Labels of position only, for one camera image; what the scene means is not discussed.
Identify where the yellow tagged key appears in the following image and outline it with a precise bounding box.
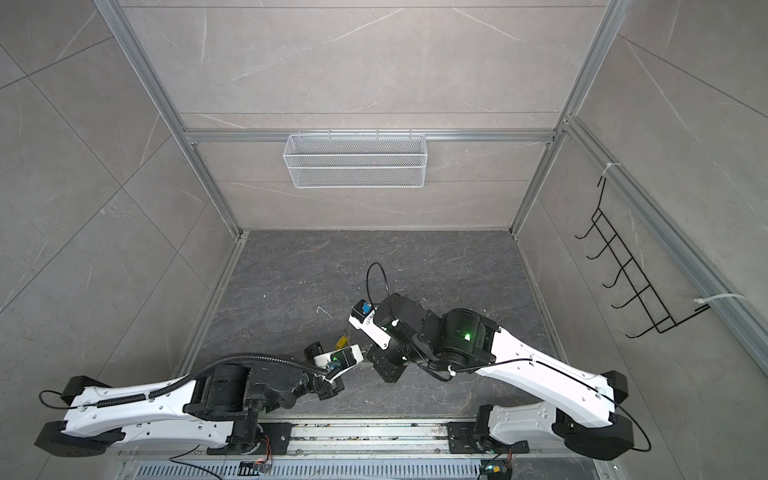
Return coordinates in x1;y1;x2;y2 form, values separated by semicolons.
335;335;349;350

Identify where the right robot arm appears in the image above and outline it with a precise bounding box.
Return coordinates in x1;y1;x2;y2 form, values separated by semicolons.
350;291;652;460

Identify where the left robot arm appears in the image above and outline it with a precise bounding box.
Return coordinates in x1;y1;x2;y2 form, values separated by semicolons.
34;343;363;458

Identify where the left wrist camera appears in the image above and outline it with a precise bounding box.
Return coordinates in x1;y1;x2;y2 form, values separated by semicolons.
313;344;364;383

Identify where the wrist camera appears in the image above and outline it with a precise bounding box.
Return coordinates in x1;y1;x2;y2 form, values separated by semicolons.
313;344;364;383
349;300;391;350

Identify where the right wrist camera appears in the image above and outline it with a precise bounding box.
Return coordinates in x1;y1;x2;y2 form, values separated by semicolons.
349;300;391;350

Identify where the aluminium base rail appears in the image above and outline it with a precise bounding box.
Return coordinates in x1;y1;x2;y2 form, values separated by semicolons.
116;416;619;463

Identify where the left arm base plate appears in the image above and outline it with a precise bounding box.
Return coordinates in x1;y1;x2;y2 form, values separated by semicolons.
206;421;293;456

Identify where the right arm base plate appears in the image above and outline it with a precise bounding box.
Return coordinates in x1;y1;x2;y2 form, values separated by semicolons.
446;422;530;455

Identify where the slotted cable duct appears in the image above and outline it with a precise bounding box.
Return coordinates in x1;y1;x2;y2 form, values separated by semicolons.
133;459;481;479

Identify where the white wire mesh basket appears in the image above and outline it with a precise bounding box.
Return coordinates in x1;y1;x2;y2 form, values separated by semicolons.
283;133;428;189

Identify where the black wire hook rack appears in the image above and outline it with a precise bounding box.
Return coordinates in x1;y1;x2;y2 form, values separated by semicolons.
574;177;711;339

